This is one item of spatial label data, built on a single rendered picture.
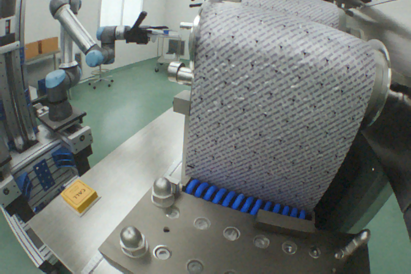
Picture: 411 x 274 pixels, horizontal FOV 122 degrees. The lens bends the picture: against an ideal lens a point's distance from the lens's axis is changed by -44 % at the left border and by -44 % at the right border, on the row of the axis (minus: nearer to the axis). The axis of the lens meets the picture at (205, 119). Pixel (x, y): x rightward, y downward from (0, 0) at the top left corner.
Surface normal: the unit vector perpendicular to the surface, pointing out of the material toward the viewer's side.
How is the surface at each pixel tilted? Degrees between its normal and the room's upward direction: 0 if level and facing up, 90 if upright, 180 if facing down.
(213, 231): 0
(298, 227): 0
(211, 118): 90
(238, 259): 0
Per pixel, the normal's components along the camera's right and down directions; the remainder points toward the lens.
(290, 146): -0.35, 0.40
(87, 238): 0.11, -0.88
